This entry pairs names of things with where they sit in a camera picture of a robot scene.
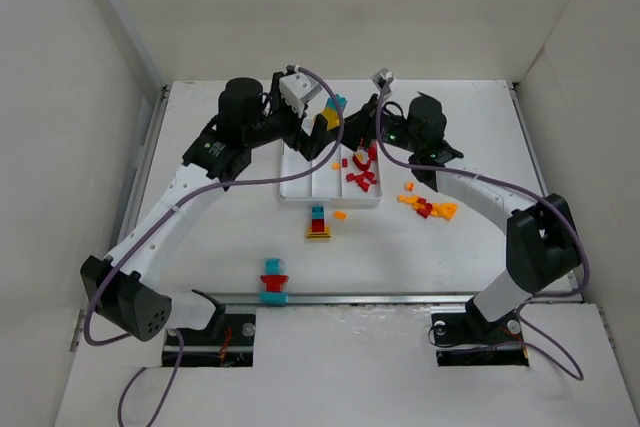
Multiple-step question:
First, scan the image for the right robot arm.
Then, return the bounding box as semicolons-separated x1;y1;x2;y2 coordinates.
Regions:
343;94;588;331

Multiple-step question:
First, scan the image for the red teal yellow duplo tower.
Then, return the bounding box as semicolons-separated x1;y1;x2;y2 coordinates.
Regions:
321;95;347;131

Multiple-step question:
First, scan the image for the teal red yellow duplo stack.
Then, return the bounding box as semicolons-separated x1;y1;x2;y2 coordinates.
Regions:
306;205;331;241

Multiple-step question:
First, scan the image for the white three-compartment tray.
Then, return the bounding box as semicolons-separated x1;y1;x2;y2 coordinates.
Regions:
279;145;383;209

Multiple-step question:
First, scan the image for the aluminium front rail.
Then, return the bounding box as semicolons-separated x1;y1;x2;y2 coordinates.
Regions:
211;293;472;306

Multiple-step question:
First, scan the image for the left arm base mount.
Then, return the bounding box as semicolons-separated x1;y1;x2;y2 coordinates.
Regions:
161;289;257;368

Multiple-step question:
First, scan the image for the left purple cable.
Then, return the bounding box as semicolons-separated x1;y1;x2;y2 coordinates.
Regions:
81;63;346;427

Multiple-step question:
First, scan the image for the purple cable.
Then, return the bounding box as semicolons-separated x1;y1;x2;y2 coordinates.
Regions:
374;81;593;381
81;63;346;427

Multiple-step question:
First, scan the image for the red orange lego pile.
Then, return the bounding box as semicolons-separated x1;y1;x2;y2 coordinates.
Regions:
396;181;459;221

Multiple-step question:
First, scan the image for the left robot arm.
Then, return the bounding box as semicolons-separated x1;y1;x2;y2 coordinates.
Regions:
80;66;344;346

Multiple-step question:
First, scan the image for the teal frog duplo piece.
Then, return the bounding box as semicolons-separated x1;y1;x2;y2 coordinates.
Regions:
259;258;289;306

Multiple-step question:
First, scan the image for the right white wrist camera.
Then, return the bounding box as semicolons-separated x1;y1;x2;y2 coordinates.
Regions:
371;68;396;95

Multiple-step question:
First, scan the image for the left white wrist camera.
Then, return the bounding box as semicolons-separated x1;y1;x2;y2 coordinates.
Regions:
279;72;321;118

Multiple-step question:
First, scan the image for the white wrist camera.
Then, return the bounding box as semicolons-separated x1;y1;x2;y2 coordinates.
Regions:
371;68;396;95
279;72;321;118

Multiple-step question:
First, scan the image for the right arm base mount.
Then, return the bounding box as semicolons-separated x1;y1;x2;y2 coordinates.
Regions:
428;312;529;367

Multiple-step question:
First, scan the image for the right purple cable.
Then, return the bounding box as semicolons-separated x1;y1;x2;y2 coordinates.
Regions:
374;81;593;381

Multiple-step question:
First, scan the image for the red arch lego piece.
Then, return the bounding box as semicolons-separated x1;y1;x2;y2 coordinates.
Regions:
352;150;372;172

